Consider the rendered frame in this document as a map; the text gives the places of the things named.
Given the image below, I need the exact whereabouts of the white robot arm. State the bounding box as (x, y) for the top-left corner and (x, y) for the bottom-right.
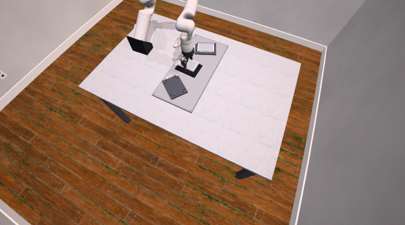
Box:
(132, 0), (198, 53)

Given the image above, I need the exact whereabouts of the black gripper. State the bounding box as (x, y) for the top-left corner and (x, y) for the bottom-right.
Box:
(181, 47), (195, 68)

